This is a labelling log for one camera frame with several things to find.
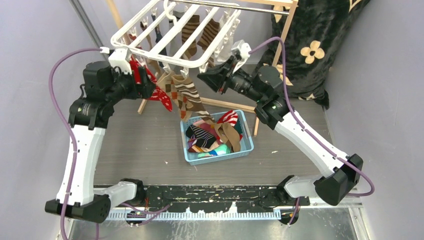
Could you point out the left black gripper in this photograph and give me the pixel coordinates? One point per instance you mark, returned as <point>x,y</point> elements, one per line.
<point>141,91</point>

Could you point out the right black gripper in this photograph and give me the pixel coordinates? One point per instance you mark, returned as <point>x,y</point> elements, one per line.
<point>219,77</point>

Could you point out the red white striped sock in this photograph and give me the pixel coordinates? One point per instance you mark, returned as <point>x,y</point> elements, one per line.
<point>230,117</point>

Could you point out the white plastic clip hanger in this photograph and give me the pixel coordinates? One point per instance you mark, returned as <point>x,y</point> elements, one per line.
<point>217,25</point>

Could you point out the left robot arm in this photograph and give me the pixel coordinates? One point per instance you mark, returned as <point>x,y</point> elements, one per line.
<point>103,87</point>

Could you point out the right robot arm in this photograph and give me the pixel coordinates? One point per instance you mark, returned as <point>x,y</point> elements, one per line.
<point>338,171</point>

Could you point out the red snowflake sock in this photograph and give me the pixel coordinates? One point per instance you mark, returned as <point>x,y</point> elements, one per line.
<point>158,94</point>

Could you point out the beige argyle sock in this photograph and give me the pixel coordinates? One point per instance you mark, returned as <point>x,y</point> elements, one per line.
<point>166,83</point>

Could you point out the pink sock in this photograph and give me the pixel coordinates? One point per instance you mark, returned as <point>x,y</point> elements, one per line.
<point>199,123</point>

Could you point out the dark green sock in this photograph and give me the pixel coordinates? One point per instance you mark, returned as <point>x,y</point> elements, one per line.
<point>238,127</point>

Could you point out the brown striped sock rear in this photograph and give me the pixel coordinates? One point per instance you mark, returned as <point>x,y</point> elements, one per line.
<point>186,32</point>

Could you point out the black striped sock in basket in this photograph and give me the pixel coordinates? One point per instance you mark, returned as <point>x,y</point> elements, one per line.
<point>203,138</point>

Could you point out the mint green sock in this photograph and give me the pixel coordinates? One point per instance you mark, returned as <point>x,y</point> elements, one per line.
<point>222,149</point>

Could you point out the metal hanging rod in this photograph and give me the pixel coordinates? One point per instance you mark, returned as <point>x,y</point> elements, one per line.
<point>232,6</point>

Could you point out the light blue plastic basket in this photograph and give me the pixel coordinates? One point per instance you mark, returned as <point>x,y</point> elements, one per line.
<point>246,143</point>

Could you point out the black floral blanket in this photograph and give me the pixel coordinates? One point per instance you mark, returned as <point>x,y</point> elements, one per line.
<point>316,32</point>

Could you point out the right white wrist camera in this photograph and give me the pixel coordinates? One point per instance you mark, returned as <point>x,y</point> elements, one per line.
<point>241,51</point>

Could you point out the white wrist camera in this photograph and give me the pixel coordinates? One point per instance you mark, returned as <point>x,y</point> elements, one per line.
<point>118,57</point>
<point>241,51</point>

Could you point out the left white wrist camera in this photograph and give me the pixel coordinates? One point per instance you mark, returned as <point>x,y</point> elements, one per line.
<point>118,57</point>

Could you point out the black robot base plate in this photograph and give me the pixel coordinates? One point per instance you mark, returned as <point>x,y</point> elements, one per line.
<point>215,198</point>

